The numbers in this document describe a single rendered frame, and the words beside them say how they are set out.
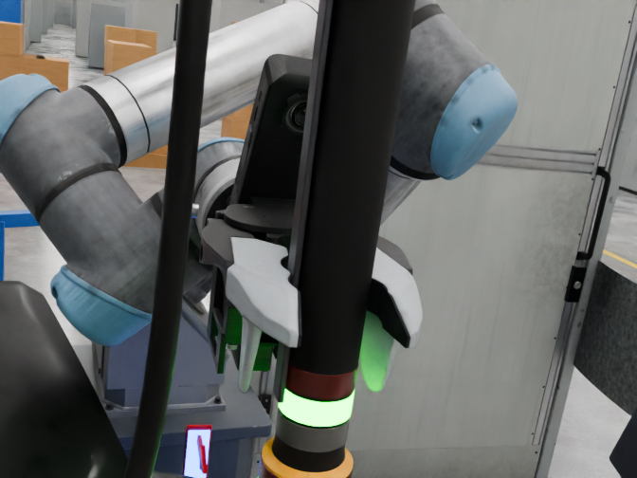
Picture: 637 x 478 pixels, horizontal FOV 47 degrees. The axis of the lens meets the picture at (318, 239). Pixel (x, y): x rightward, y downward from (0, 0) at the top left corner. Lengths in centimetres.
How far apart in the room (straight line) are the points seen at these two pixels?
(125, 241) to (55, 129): 11
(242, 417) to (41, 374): 77
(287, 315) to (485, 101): 50
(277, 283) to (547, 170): 223
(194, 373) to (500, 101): 62
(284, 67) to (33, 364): 20
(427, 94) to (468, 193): 165
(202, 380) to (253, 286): 84
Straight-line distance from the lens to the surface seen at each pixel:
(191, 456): 76
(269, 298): 29
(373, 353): 35
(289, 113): 38
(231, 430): 112
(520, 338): 267
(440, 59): 76
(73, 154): 59
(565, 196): 257
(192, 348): 110
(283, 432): 34
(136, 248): 55
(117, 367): 110
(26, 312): 42
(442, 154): 76
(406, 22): 29
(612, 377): 261
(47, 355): 40
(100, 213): 56
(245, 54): 69
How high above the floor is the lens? 157
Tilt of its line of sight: 16 degrees down
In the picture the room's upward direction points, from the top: 8 degrees clockwise
